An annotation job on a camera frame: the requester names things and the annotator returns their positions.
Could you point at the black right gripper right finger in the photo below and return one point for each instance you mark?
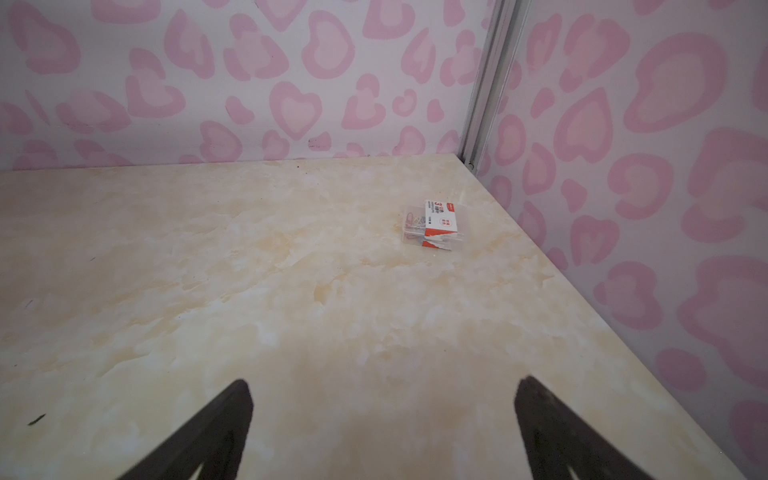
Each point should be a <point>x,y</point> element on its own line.
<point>561,445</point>

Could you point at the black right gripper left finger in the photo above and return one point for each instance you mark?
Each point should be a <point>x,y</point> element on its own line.
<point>209,445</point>

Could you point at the aluminium frame corner post right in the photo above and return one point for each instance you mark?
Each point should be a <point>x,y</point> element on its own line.
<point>505,30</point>

